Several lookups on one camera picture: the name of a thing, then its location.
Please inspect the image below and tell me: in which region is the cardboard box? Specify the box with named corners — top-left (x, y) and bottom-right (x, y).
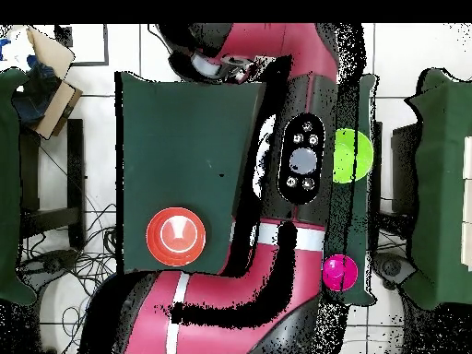
top-left (10, 26), bottom-right (83, 141)

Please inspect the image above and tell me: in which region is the black stool frame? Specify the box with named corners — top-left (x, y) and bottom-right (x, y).
top-left (19, 118), bottom-right (87, 252)

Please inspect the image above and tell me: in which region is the green cloth side table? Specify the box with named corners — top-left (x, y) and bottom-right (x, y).
top-left (0, 67), bottom-right (38, 307)
top-left (401, 67), bottom-right (472, 311)

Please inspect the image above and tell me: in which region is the black floor frame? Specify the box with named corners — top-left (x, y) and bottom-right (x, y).
top-left (53, 23), bottom-right (111, 67)

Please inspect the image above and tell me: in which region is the orange bowl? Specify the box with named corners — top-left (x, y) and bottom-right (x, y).
top-left (146, 206), bottom-right (207, 267)

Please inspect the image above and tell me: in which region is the white drawer unit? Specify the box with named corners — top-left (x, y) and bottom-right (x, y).
top-left (461, 135), bottom-right (472, 272)

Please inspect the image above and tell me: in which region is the small pink-red bowl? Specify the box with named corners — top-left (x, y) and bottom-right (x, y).
top-left (322, 253), bottom-right (360, 292)

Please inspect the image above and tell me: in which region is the large green bowl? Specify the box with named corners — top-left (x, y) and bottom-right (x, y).
top-left (332, 127), bottom-right (374, 184)

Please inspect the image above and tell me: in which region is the dark blue bag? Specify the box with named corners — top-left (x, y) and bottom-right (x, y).
top-left (12, 54), bottom-right (62, 126)

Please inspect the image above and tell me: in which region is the tangle of black cables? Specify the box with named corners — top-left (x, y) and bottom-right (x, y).
top-left (21, 200), bottom-right (119, 354)

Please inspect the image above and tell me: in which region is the black grey floor stand base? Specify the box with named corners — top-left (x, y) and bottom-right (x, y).
top-left (370, 252), bottom-right (418, 292)
top-left (19, 248), bottom-right (80, 276)

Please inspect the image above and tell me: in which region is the black box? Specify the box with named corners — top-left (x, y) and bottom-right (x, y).
top-left (390, 123), bottom-right (421, 215)

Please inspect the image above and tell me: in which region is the dark green table cloth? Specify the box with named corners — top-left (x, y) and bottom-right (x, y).
top-left (114, 70), bottom-right (381, 307)

